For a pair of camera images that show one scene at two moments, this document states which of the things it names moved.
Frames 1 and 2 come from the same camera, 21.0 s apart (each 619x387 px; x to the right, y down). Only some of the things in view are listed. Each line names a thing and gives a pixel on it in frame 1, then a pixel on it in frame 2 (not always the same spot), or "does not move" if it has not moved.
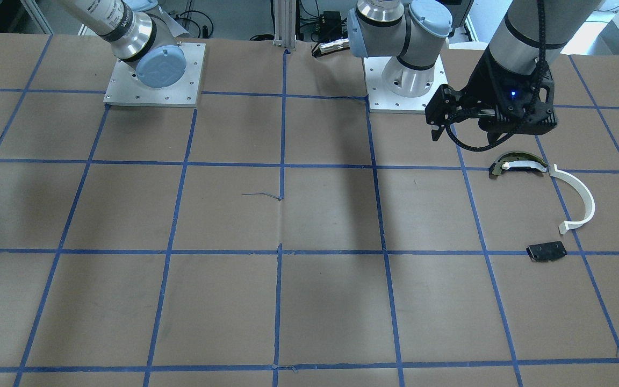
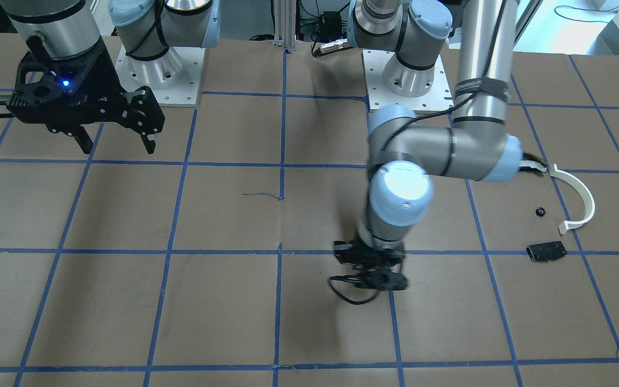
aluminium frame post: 285,24 does not move
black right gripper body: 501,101 to 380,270
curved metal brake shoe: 517,160 does not move
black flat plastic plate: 546,251 does not move
